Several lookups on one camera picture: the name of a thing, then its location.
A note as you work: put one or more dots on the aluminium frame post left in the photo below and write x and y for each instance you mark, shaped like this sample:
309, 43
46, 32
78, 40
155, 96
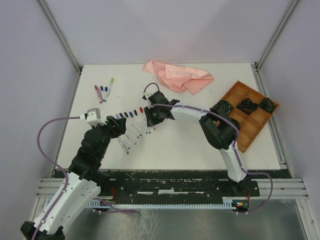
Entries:
48, 14

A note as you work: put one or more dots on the green-tipped white pen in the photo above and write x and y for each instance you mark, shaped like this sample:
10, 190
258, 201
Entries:
123, 146

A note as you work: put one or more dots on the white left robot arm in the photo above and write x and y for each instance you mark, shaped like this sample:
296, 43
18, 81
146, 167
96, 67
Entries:
82, 183

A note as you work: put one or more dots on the aluminium frame post right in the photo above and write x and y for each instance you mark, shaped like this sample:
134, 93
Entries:
280, 27

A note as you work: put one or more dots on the black mounting base plate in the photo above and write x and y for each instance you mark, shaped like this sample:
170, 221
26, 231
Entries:
177, 187

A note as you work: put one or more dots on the pink cloth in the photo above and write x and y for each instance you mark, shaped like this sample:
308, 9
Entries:
179, 78

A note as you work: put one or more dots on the white cable duct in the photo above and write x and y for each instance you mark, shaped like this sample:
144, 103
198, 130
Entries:
225, 205

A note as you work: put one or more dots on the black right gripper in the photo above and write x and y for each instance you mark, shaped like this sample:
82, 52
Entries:
151, 121

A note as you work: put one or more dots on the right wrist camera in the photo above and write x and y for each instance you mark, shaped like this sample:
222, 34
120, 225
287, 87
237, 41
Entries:
145, 95

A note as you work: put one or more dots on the pink capped pen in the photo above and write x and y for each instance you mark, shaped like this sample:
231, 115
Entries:
103, 93

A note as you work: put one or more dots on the light green capped pen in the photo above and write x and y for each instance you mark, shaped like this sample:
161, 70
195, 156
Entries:
110, 86

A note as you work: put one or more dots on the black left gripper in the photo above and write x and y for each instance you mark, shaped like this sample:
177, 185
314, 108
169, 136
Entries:
120, 125

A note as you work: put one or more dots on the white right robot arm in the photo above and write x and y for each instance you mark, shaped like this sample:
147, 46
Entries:
220, 130

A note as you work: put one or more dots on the green black coiled bundle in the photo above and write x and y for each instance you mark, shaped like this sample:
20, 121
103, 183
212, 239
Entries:
226, 106

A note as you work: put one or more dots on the aluminium frame post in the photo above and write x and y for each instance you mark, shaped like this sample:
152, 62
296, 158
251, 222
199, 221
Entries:
280, 27
48, 14

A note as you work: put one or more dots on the magenta capped pen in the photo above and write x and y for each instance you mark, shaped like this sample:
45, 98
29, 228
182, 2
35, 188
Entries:
97, 90

